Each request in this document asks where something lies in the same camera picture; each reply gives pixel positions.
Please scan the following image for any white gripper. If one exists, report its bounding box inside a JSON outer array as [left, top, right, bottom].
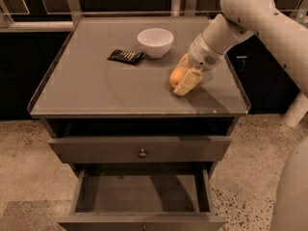
[[173, 34, 223, 96]]

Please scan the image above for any grey drawer cabinet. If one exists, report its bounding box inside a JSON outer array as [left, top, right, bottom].
[[27, 15, 251, 231]]

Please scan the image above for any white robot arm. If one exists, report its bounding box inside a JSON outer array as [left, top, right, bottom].
[[170, 0, 308, 231]]

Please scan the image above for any open grey middle drawer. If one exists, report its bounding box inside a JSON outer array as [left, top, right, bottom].
[[59, 163, 226, 231]]

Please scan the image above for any orange fruit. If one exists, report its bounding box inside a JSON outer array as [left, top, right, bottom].
[[169, 66, 185, 89]]

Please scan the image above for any white pipe leg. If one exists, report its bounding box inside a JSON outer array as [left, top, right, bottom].
[[283, 92, 308, 127]]

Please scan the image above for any metal rail frame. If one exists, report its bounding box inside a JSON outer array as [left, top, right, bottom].
[[0, 0, 308, 34]]

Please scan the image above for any round metal drawer knob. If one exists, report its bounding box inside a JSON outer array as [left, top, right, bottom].
[[139, 149, 147, 159]]

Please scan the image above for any grey top drawer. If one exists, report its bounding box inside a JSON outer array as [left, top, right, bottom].
[[49, 136, 231, 164]]

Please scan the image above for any black snack packet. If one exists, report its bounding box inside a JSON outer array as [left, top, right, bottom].
[[108, 49, 143, 65]]

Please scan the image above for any white ceramic bowl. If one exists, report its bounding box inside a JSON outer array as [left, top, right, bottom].
[[137, 28, 174, 59]]

